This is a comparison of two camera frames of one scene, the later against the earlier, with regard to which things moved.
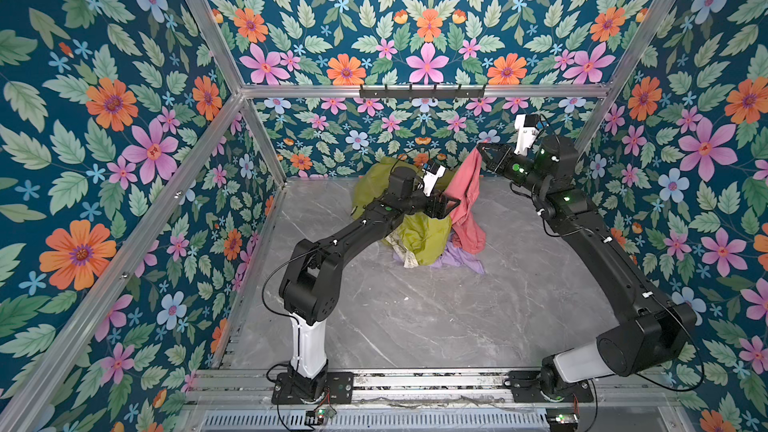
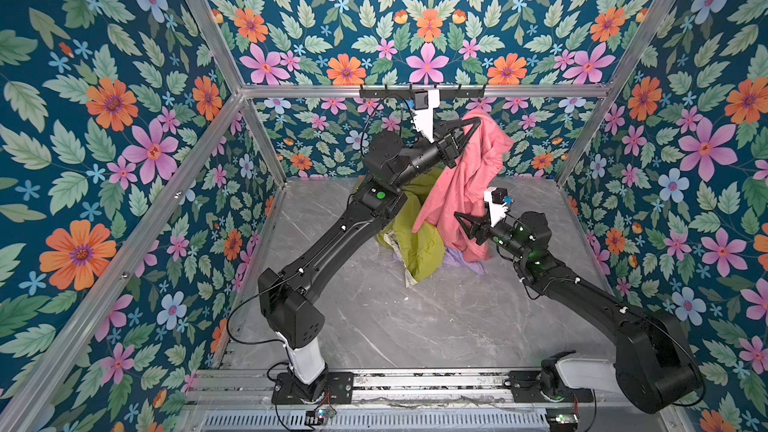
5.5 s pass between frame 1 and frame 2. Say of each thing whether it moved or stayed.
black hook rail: stayed
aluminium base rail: stayed
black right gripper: moved
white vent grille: stayed
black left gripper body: moved
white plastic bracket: moved
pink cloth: moved
